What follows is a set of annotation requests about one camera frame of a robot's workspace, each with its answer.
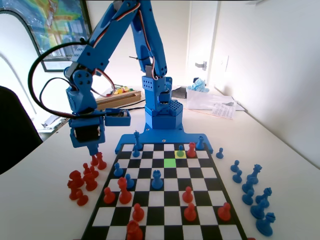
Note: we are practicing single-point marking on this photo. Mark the white wall switch plate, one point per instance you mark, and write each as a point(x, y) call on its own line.
point(224, 63)

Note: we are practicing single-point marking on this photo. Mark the dark grey box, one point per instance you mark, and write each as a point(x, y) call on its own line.
point(180, 92)

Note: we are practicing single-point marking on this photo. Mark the blue chess rook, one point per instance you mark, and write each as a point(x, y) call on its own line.
point(156, 180)
point(199, 143)

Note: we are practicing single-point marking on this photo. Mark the black chair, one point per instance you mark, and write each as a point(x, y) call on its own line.
point(15, 130)

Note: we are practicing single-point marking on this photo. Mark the red chess bishop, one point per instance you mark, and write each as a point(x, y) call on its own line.
point(94, 161)
point(72, 192)

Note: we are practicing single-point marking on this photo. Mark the tall blue piece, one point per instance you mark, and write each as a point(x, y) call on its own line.
point(137, 141)

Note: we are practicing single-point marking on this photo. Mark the long wooden box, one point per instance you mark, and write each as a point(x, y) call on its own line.
point(125, 98)

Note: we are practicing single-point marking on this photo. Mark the black framed map poster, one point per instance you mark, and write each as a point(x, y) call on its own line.
point(57, 25)

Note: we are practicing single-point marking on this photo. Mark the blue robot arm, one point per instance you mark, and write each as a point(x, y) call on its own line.
point(150, 37)

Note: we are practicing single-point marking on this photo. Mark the blue chess pawn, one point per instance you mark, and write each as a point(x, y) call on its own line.
point(219, 153)
point(118, 170)
point(237, 177)
point(248, 198)
point(180, 148)
point(129, 182)
point(135, 152)
point(235, 166)

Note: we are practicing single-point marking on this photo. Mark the printed paper sheet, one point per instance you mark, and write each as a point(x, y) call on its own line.
point(225, 111)

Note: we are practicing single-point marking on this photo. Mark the blue plush toy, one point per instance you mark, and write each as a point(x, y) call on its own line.
point(198, 85)

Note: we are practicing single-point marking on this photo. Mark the red king board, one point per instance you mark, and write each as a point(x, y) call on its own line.
point(124, 193)

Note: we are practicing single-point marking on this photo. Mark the red chess rook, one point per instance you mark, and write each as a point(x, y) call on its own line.
point(191, 150)
point(90, 183)

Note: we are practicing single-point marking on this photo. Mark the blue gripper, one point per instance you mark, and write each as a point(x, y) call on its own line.
point(86, 136)

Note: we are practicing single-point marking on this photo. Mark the red chess pawn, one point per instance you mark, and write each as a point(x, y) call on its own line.
point(95, 173)
point(138, 213)
point(190, 213)
point(82, 199)
point(109, 196)
point(86, 168)
point(187, 195)
point(224, 212)

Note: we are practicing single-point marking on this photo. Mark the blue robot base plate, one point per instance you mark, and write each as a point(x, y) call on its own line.
point(127, 140)

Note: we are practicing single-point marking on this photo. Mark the blue chess queen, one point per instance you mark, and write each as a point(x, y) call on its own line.
point(254, 173)

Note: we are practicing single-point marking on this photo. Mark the red chess queen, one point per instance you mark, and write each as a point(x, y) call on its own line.
point(102, 162)

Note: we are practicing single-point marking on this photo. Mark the red toy block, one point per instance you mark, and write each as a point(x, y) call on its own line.
point(109, 95)

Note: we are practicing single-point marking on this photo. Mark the crumpled grey white packaging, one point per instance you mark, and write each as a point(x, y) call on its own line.
point(50, 122)

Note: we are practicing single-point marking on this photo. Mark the white door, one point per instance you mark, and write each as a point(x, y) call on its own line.
point(202, 37)

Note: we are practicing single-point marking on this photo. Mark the black white chessboard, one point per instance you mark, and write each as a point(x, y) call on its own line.
point(170, 197)

